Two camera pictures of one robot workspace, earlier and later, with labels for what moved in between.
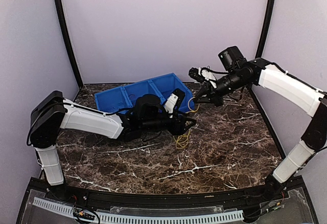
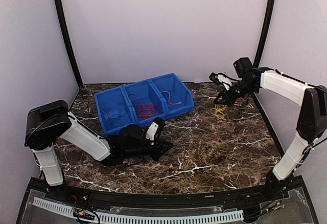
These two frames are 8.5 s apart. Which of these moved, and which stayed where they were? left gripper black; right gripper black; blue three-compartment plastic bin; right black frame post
Moved: right gripper black; left gripper black
Stayed: right black frame post; blue three-compartment plastic bin
